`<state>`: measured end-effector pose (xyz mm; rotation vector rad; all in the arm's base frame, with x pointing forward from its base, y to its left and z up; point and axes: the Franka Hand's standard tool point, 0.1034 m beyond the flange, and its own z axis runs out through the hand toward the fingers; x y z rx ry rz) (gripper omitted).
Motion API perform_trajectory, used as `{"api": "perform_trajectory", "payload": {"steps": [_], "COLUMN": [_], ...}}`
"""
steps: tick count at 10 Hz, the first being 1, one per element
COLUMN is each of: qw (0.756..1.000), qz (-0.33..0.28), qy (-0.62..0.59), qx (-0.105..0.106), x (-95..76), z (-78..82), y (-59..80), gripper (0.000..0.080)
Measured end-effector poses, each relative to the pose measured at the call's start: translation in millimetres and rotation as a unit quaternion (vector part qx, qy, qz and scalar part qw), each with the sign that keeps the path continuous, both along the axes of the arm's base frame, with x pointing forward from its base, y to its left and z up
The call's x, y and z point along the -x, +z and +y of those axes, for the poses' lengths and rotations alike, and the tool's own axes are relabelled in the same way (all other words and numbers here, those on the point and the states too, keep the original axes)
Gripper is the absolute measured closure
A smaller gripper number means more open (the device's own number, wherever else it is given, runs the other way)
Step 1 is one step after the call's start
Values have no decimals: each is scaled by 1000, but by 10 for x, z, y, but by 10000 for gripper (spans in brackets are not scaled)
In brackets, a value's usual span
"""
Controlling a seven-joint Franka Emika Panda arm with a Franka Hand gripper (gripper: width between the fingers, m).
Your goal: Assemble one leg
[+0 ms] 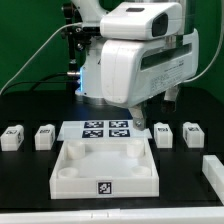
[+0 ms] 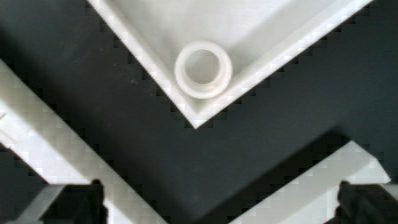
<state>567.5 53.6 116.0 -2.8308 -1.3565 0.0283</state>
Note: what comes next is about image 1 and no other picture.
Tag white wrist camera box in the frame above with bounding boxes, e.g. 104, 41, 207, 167
100, 2, 182, 40

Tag white cable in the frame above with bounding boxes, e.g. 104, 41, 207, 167
0, 21, 83, 96

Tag white obstacle bracket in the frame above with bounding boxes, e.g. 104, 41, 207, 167
202, 155, 224, 205

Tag black cable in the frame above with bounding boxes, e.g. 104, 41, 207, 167
0, 72, 70, 98

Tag white square tabletop part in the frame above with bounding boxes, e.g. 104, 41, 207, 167
49, 138, 159, 199

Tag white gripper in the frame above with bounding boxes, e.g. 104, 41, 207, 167
101, 30, 199, 130

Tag black camera stand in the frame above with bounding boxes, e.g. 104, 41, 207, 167
61, 3, 87, 91

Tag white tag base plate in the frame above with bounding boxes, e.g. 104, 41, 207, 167
57, 120, 152, 141

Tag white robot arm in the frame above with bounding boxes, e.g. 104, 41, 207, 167
71, 0, 199, 130

